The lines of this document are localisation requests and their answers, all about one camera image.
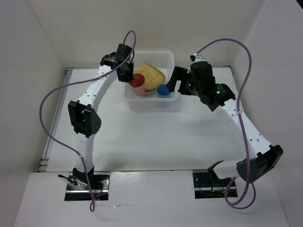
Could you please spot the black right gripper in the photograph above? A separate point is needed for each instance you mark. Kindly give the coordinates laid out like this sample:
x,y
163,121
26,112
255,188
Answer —
x,y
181,74

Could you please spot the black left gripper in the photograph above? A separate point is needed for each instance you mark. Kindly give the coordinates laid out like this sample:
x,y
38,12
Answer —
x,y
128,79

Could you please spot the red plastic cup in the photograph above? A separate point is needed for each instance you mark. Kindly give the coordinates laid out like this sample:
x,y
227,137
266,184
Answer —
x,y
138,84

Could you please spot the blue plastic cup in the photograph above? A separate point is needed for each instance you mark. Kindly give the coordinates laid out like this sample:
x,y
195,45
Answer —
x,y
162,91

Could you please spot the round bamboo tray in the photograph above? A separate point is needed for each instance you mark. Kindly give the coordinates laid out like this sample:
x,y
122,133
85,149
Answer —
x,y
147,91

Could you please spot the fan-shaped bamboo tray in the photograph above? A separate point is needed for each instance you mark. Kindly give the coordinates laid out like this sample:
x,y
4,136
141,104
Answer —
x,y
153,76

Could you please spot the yellow plastic plate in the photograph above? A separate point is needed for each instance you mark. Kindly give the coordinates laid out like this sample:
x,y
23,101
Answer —
x,y
148,92

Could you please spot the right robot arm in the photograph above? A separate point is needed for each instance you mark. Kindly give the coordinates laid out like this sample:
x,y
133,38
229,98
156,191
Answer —
x,y
263,156

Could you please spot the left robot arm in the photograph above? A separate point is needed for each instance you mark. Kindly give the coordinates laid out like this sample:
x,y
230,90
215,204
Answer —
x,y
83,112

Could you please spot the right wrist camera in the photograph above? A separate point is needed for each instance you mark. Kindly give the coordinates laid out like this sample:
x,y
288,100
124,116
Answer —
x,y
196,58

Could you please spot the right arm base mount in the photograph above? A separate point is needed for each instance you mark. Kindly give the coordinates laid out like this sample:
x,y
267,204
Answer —
x,y
206,187

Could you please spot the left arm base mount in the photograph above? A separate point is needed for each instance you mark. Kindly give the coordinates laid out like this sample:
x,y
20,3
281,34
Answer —
x,y
79,191

